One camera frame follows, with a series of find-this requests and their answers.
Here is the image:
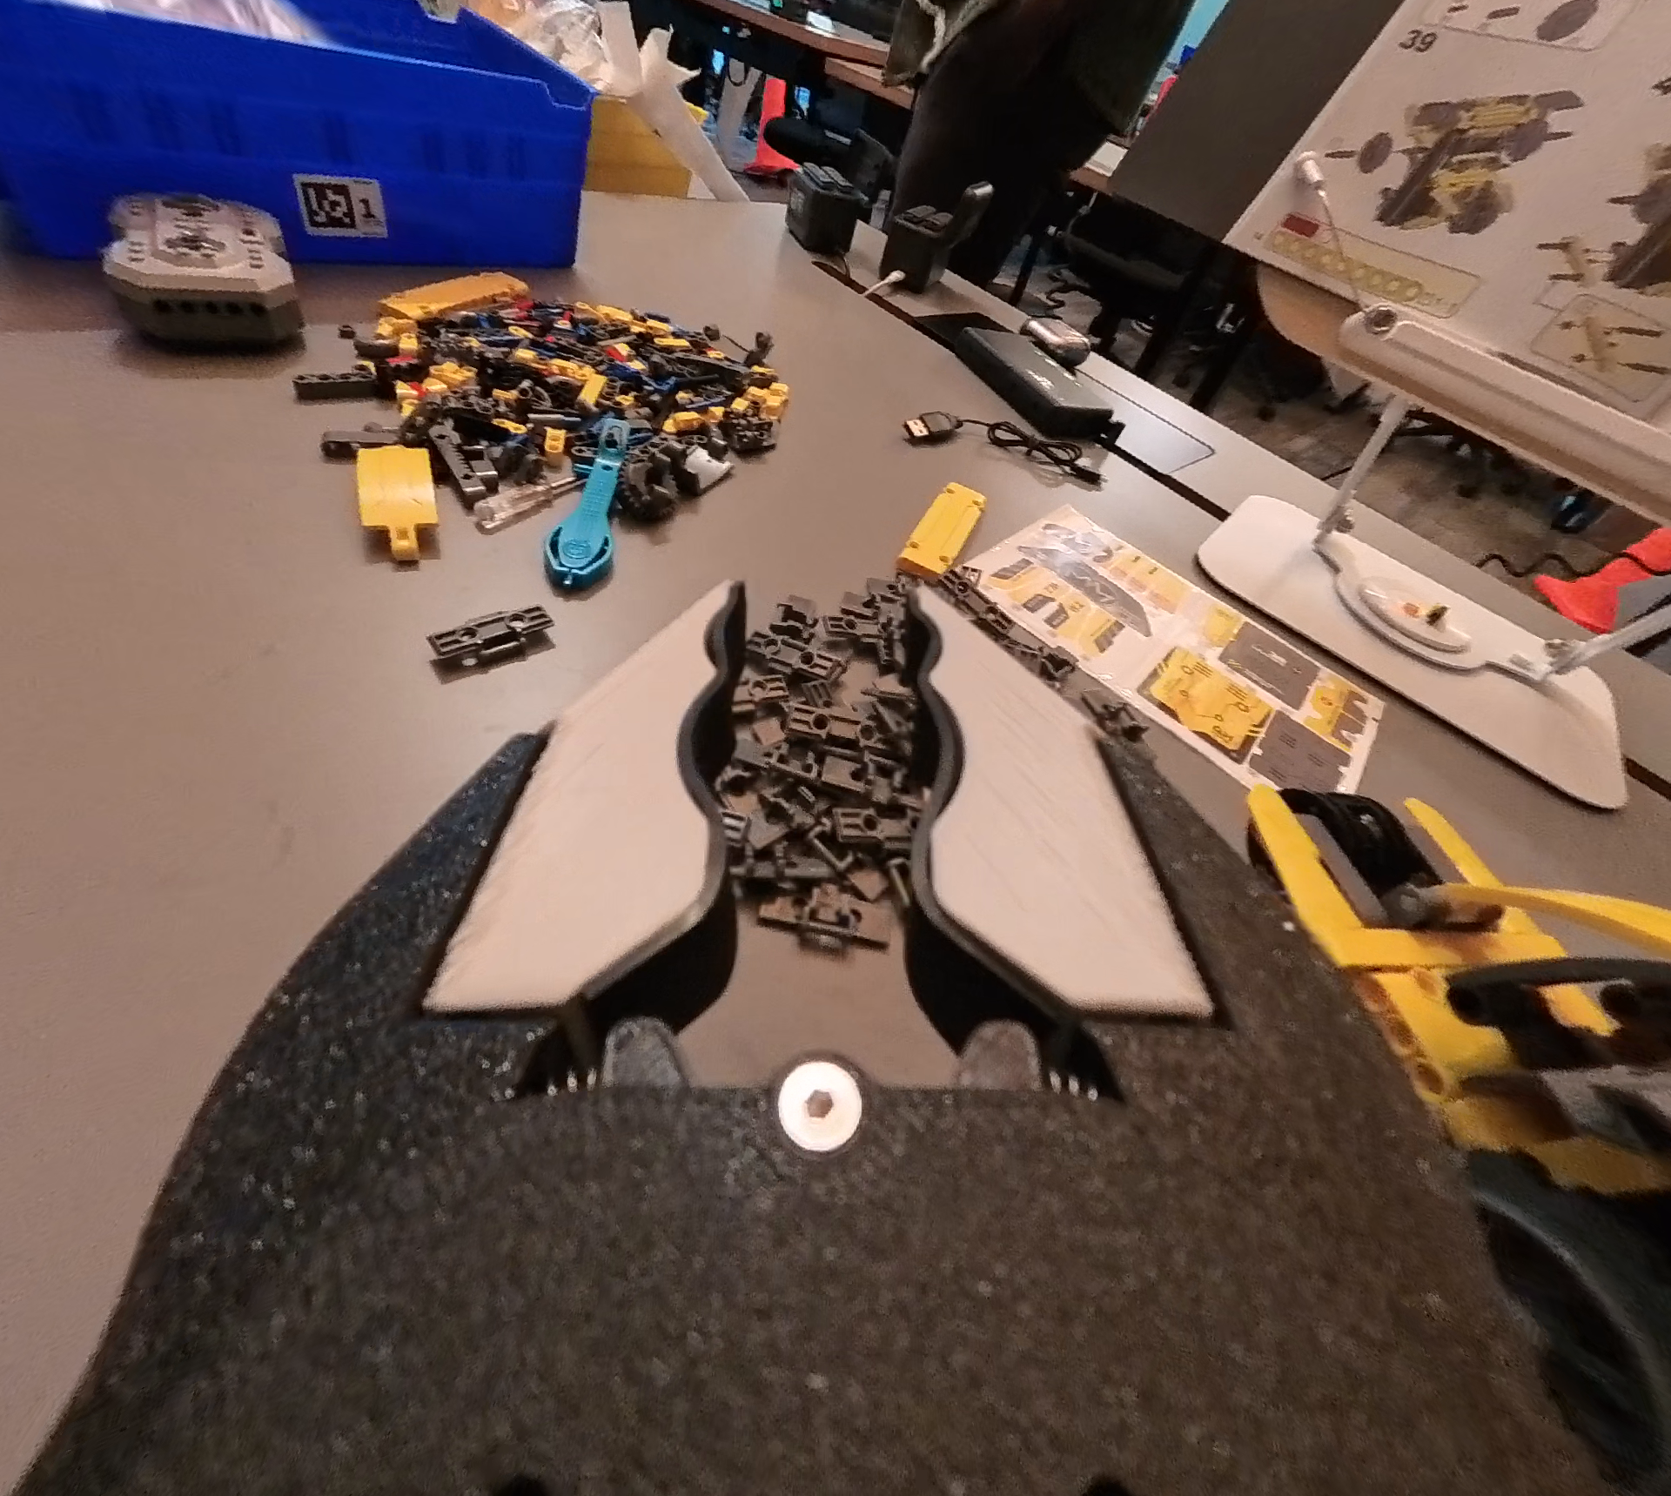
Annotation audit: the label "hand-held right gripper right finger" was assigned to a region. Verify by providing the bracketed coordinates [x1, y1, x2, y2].
[911, 585, 1219, 1090]

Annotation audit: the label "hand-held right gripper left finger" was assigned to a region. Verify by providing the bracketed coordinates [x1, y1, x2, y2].
[422, 581, 748, 1090]

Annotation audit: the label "pile of grey track links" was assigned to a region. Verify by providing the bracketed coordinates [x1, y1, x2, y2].
[711, 574, 1151, 956]

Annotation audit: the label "yellow toy brick vehicle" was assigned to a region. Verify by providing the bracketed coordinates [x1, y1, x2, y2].
[1245, 791, 1671, 1496]

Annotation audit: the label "blue plastic bin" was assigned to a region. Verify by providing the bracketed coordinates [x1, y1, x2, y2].
[0, 0, 596, 263]

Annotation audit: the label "yellow and black sticker sheet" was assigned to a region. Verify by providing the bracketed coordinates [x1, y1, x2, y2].
[957, 503, 1385, 795]

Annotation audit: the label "loose grey brick part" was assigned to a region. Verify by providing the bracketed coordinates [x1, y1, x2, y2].
[426, 605, 557, 675]

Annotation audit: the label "blue brick separator tool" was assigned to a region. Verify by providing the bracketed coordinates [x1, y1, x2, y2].
[542, 417, 649, 587]

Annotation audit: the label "yellow toy brick panel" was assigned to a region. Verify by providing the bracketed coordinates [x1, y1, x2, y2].
[896, 483, 991, 581]

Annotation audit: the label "white book stand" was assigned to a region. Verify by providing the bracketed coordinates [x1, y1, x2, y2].
[1196, 151, 1671, 811]

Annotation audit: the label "black flat device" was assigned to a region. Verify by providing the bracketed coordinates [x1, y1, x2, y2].
[953, 325, 1118, 433]

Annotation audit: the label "pile of toy brick parts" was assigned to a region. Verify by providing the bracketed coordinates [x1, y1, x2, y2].
[293, 271, 797, 566]

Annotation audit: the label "black charger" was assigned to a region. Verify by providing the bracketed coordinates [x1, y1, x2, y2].
[876, 180, 997, 295]
[788, 161, 872, 255]

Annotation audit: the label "grey toy motor block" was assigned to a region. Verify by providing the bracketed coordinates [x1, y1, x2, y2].
[103, 192, 306, 350]

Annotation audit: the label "yellow box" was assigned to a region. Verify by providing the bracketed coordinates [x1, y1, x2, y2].
[586, 93, 695, 198]

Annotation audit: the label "toy instruction booklet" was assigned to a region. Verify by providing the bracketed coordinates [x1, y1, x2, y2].
[1226, 0, 1671, 415]

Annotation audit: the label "crumpled clear plastic bags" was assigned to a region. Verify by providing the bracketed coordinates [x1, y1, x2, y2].
[502, 0, 755, 204]

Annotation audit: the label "black computer monitor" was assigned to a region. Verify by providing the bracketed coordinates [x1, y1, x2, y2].
[1108, 0, 1671, 245]

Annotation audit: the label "black USB cable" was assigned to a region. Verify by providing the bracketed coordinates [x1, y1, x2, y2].
[904, 412, 1106, 484]

